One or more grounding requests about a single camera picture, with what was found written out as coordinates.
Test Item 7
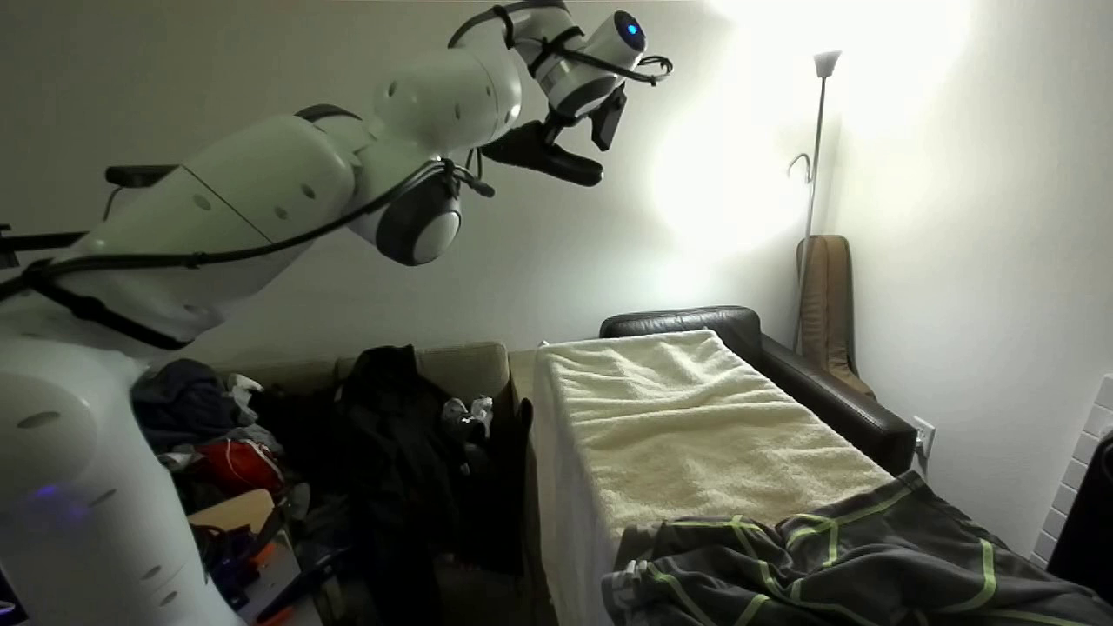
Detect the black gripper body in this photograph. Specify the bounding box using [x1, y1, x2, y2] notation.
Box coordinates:
[554, 84, 634, 157]

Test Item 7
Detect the beige sofa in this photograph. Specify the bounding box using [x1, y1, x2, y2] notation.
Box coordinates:
[219, 337, 516, 411]

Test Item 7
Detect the thin white floor lamp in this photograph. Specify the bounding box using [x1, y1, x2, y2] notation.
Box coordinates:
[782, 50, 847, 240]

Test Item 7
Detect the brown wicker board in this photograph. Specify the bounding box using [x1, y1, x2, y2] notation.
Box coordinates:
[793, 235, 880, 403]

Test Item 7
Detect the cream covered table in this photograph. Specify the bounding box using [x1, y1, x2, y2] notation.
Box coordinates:
[523, 326, 898, 626]

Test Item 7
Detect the black leather armchair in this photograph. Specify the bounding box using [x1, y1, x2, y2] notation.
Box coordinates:
[600, 303, 918, 478]

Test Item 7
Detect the black jacket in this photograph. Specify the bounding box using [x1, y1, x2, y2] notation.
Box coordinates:
[331, 340, 536, 626]

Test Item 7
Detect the dark green striped cloth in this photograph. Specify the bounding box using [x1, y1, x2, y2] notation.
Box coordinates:
[603, 468, 1113, 626]

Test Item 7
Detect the red garment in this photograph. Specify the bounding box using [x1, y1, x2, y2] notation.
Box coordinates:
[198, 435, 288, 501]

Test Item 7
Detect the dark blue garment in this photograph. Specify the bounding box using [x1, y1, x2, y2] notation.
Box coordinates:
[130, 356, 251, 446]

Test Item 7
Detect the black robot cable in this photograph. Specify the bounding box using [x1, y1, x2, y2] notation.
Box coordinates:
[0, 0, 675, 305]

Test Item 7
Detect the white wall outlet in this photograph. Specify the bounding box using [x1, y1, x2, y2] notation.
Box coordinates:
[913, 413, 940, 473]

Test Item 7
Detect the black bar camera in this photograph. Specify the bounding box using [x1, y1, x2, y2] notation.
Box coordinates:
[101, 163, 185, 192]

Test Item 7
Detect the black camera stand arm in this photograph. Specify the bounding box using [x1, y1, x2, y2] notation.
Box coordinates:
[0, 223, 93, 254]

